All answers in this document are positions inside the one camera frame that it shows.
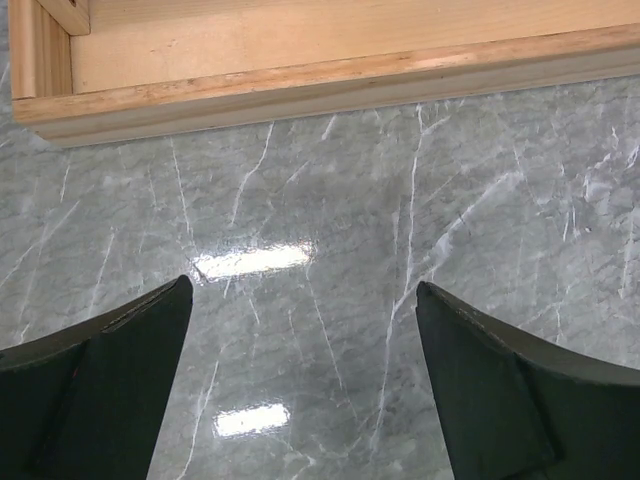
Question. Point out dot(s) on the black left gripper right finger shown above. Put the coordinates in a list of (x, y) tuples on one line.
[(514, 406)]

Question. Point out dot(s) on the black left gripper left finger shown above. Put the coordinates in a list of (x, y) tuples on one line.
[(88, 401)]

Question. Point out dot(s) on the wooden hanger rack frame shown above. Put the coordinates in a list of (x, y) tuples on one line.
[(92, 72)]

